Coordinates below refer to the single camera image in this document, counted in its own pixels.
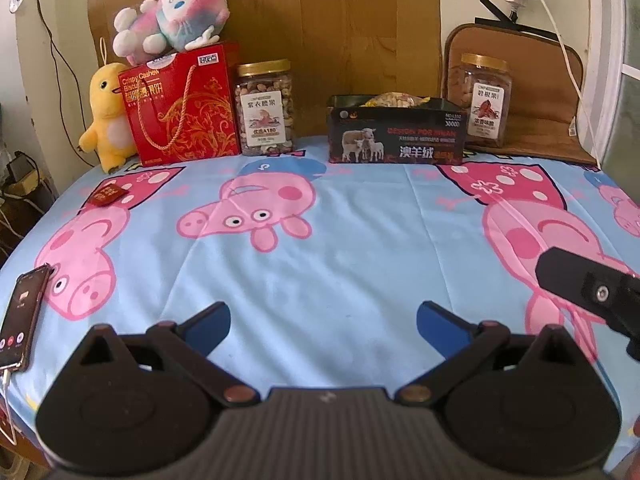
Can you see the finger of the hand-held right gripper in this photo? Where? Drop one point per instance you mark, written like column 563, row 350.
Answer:
column 575, row 280

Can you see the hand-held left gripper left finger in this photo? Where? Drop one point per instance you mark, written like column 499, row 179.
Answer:
column 210, row 327

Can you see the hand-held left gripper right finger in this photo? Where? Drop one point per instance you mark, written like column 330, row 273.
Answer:
column 435, row 322

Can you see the black cardboard box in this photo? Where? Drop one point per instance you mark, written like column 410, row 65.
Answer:
column 395, row 135

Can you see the printed cartoon bed sheet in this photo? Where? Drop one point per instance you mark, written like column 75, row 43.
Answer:
column 350, row 250

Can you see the small red packet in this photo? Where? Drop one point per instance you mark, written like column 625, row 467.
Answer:
column 109, row 195

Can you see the brown seat cushion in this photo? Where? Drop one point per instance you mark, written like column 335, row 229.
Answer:
column 540, row 110

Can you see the smartphone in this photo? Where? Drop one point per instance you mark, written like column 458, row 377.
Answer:
column 20, row 320

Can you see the pecan jar with gold lid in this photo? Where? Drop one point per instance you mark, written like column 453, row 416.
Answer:
column 480, row 110

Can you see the red gift box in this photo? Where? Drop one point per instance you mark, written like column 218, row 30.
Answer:
column 185, row 110

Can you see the nut jar with yellow lid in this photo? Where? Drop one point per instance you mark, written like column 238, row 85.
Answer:
column 265, row 110

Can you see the yellow snack packet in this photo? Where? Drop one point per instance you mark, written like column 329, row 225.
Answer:
column 395, row 100

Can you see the yellow duck plush toy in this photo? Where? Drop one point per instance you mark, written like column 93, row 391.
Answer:
column 107, row 110

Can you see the black tape strip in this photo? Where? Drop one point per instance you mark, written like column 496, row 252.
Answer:
column 492, row 10

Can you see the pink and blue plush toy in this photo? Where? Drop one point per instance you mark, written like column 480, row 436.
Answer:
column 175, row 15

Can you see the wooden headboard panel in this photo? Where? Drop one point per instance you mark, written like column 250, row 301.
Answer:
column 325, row 25

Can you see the white window frame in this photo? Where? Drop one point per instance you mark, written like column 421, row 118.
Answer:
column 607, row 35

